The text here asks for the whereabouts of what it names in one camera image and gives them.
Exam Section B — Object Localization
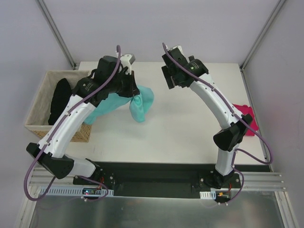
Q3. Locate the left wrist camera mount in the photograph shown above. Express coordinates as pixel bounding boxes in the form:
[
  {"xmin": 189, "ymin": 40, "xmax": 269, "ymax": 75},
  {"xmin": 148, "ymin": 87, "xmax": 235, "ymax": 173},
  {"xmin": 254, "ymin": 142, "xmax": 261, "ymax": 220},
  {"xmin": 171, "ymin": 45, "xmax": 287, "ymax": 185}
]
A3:
[{"xmin": 120, "ymin": 54, "xmax": 135, "ymax": 74}]

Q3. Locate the teal t-shirt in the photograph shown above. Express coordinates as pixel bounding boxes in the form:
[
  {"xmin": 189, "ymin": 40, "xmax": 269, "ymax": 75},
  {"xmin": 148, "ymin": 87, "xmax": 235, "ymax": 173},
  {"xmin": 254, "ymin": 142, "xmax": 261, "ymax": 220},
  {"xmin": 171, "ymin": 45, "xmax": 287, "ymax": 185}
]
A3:
[{"xmin": 84, "ymin": 85, "xmax": 154, "ymax": 125}]

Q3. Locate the pink folded t-shirt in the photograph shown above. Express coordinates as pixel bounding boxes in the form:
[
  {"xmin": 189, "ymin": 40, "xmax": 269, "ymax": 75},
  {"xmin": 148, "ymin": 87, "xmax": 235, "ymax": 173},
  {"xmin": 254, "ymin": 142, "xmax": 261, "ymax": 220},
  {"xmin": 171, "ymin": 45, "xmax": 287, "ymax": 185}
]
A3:
[{"xmin": 233, "ymin": 104, "xmax": 259, "ymax": 131}]

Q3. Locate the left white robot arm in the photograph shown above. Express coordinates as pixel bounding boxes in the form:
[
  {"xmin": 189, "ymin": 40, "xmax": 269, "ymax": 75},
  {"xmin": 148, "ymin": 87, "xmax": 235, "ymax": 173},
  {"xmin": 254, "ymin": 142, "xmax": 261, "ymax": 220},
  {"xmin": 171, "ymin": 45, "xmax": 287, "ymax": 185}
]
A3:
[{"xmin": 26, "ymin": 54, "xmax": 140, "ymax": 185}]

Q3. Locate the wicker laundry basket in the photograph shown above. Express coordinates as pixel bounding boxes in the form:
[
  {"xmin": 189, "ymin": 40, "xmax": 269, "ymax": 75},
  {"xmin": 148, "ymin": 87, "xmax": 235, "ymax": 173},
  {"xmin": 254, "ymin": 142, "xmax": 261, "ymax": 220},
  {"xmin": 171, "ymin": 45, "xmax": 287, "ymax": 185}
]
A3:
[{"xmin": 25, "ymin": 70, "xmax": 90, "ymax": 139}]

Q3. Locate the white cable duct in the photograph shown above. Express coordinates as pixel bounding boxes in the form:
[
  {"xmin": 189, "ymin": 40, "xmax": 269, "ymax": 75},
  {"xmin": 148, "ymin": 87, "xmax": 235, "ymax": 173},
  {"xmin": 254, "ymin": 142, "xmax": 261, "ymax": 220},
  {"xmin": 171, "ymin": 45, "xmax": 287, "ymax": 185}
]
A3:
[
  {"xmin": 199, "ymin": 190, "xmax": 216, "ymax": 200},
  {"xmin": 47, "ymin": 186, "xmax": 114, "ymax": 197}
]

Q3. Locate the left aluminium corner post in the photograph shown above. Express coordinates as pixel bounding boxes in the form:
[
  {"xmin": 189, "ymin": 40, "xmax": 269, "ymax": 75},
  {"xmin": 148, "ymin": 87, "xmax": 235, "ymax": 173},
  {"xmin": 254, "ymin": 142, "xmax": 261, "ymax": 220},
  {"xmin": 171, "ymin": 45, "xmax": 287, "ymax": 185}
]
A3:
[{"xmin": 35, "ymin": 0, "xmax": 77, "ymax": 70}]

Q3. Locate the left white cable duct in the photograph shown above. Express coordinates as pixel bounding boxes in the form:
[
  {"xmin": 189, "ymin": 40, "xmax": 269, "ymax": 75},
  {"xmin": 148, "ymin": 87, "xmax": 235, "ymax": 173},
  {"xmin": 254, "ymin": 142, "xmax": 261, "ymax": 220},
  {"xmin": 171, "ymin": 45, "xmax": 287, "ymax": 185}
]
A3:
[{"xmin": 47, "ymin": 186, "xmax": 114, "ymax": 197}]

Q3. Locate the right white cable duct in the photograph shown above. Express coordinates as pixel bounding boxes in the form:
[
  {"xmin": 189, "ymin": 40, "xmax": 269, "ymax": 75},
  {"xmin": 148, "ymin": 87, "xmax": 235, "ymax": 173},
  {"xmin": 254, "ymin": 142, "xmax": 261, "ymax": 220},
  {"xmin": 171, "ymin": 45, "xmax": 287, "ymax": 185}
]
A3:
[{"xmin": 199, "ymin": 190, "xmax": 216, "ymax": 200}]

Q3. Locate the aluminium rail frame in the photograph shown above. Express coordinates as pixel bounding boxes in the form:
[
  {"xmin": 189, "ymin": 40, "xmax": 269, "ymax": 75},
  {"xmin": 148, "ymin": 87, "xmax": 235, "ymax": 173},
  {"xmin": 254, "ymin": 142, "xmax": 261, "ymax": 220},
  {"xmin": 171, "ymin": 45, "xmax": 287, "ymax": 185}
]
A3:
[{"xmin": 28, "ymin": 168, "xmax": 287, "ymax": 191}]

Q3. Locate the purple cable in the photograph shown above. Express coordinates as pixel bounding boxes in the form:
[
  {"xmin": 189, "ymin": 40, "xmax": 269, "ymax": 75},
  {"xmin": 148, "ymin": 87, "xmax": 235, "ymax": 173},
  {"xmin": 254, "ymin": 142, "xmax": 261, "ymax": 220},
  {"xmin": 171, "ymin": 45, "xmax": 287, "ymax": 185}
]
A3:
[
  {"xmin": 161, "ymin": 42, "xmax": 274, "ymax": 206},
  {"xmin": 23, "ymin": 45, "xmax": 123, "ymax": 202}
]

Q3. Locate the black garment in basket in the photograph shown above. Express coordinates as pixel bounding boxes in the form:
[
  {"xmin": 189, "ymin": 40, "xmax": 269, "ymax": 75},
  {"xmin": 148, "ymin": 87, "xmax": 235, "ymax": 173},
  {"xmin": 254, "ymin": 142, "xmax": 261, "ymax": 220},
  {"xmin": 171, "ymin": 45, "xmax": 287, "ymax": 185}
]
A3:
[{"xmin": 48, "ymin": 78, "xmax": 72, "ymax": 125}]

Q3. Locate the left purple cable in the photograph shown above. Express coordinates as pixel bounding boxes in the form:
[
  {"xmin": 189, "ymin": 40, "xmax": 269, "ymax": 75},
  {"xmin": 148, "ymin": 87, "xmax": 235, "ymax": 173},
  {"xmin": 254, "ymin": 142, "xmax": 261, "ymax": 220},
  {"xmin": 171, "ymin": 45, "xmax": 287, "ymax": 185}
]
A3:
[{"xmin": 23, "ymin": 45, "xmax": 123, "ymax": 202}]

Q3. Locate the right aluminium corner post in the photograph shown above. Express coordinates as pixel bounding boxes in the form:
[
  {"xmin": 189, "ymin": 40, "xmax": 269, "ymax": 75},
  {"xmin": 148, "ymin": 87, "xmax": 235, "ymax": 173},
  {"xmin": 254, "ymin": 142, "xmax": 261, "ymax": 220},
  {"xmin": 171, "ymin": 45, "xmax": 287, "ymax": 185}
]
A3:
[{"xmin": 239, "ymin": 0, "xmax": 287, "ymax": 71}]

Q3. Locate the aluminium corner post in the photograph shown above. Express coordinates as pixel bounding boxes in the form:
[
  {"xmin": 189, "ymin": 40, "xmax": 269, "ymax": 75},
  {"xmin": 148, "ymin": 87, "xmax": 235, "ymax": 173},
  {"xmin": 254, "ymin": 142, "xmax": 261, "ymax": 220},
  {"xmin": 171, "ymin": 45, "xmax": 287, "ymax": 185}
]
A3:
[
  {"xmin": 239, "ymin": 0, "xmax": 287, "ymax": 71},
  {"xmin": 35, "ymin": 0, "xmax": 77, "ymax": 70}
]

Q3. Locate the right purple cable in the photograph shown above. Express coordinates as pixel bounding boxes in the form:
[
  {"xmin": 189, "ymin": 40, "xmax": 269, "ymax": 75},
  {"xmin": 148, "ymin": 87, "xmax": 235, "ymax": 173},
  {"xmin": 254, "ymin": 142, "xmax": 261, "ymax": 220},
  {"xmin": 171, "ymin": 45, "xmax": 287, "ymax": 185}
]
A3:
[{"xmin": 161, "ymin": 42, "xmax": 274, "ymax": 206}]

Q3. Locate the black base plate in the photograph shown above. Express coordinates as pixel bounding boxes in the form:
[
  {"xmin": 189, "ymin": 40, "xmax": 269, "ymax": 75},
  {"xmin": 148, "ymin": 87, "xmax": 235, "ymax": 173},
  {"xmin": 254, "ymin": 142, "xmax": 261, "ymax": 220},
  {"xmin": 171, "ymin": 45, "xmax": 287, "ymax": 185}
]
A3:
[{"xmin": 72, "ymin": 162, "xmax": 247, "ymax": 197}]

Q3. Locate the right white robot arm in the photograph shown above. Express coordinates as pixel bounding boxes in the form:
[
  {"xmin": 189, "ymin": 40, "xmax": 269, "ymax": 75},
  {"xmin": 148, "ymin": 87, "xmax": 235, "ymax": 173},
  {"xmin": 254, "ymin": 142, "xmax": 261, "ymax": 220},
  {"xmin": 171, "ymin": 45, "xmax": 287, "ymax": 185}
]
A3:
[{"xmin": 161, "ymin": 45, "xmax": 253, "ymax": 189}]

